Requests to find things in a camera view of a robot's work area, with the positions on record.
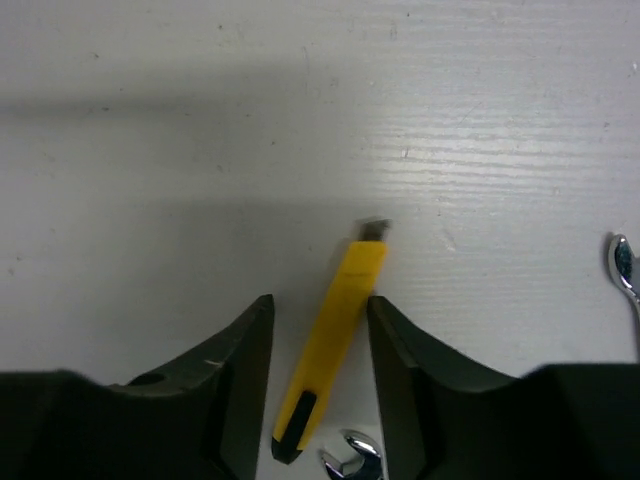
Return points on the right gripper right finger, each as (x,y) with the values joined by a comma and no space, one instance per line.
(446,416)

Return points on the silver wrench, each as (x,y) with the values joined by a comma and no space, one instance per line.
(366,463)
(623,266)

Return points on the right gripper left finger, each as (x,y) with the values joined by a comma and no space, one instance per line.
(198,416)

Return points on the slim yellow utility knife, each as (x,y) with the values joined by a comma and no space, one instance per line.
(341,310)

